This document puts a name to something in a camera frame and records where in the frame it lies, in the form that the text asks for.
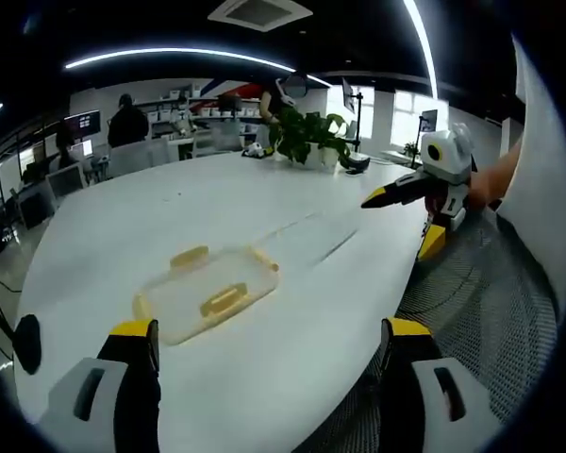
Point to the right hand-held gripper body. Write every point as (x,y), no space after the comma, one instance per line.
(448,162)

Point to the small green plant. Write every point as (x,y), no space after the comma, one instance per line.
(411,150)

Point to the ceiling air vent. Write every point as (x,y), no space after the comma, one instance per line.
(259,13)

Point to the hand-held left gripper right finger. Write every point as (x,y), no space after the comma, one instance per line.
(434,391)

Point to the dark computer monitor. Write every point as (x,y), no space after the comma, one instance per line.
(82,123)

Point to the monitor by window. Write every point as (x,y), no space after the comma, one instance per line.
(429,120)

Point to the yellow block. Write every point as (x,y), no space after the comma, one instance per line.
(431,243)

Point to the green potted plant white pot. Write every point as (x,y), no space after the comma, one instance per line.
(306,134)

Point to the person's white shirt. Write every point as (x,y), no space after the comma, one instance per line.
(540,189)

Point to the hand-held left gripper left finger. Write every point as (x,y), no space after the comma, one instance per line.
(99,391)

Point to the small white device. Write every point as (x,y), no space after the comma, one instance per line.
(254,151)

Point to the white office chair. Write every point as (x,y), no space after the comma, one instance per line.
(219,139)
(68,181)
(139,158)

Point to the black oval object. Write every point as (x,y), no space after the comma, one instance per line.
(28,344)

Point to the clear lid with yellow buckles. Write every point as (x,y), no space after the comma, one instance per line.
(207,295)

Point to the black mesh chair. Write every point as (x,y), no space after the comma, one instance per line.
(481,321)

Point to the black device on table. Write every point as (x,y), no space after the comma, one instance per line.
(357,166)

